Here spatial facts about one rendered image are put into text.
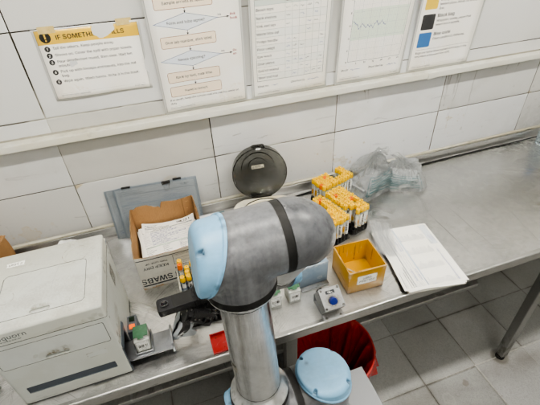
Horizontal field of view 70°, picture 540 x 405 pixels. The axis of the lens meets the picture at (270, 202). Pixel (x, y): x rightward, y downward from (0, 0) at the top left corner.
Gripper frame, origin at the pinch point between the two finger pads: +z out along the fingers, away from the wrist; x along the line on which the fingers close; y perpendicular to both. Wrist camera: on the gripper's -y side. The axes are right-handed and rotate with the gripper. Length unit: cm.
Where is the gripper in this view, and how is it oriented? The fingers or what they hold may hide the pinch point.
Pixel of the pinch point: (173, 335)
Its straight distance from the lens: 122.9
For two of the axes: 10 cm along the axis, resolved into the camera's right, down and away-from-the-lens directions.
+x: -3.2, -5.7, 7.6
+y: 8.4, 2.0, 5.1
